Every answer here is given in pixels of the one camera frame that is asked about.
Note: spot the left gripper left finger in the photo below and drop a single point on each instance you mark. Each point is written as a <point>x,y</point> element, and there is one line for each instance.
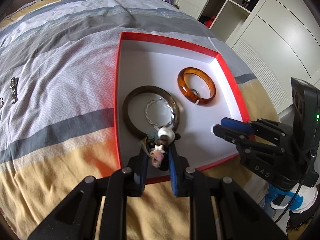
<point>139,168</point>

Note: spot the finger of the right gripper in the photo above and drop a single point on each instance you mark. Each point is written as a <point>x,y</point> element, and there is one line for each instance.
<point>237,125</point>
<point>232,134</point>

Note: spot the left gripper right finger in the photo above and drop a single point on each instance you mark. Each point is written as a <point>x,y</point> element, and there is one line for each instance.
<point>179,180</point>

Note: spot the amber bangle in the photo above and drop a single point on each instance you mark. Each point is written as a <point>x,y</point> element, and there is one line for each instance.
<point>196,86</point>

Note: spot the red jewelry box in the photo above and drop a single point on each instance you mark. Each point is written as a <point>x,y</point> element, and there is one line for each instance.
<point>152,60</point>

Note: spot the blue white gloved right hand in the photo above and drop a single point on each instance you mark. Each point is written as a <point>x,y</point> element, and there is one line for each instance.
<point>279,200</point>

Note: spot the white wardrobe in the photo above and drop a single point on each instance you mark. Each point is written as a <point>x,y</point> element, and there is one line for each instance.
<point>277,39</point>

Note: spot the red object in wardrobe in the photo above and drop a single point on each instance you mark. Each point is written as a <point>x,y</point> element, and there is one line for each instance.
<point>209,21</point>

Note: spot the striped duvet cover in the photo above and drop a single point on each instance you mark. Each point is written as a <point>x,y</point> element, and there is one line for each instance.
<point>58,62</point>

